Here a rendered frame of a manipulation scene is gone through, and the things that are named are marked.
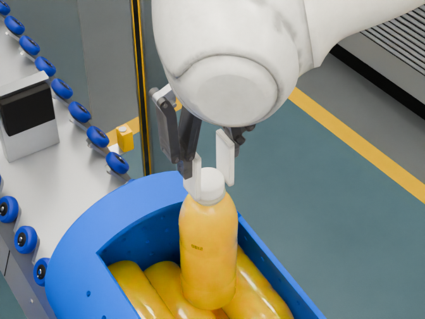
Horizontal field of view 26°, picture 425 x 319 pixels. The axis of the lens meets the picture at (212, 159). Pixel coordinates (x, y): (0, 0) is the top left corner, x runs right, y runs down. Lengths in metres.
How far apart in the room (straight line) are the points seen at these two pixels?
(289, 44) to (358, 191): 2.21
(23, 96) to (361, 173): 1.57
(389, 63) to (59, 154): 1.63
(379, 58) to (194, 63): 2.46
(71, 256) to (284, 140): 1.88
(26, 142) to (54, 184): 0.09
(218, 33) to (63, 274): 0.61
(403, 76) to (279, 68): 2.40
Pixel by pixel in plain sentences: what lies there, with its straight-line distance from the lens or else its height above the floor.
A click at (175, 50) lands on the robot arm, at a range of 0.67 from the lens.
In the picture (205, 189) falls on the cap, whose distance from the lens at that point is 1.07.
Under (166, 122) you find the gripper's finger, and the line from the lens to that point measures 0.96.
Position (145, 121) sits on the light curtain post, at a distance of 2.00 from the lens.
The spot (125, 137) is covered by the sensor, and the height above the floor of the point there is 0.94.
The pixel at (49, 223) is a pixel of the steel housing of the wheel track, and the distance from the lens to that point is 1.57.
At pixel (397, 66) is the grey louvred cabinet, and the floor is 0.17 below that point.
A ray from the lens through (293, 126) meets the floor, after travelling 3.05.
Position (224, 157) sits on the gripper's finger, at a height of 1.35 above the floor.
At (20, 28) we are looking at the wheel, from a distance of 1.90.
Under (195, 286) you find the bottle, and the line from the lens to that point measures 1.19.
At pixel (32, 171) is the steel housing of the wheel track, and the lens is 1.65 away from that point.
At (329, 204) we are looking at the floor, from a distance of 2.82.
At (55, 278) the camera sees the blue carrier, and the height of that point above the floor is 1.15.
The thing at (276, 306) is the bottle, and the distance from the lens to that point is 1.23.
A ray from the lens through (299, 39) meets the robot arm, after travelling 0.69.
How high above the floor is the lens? 2.11
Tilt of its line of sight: 46 degrees down
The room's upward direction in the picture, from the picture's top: straight up
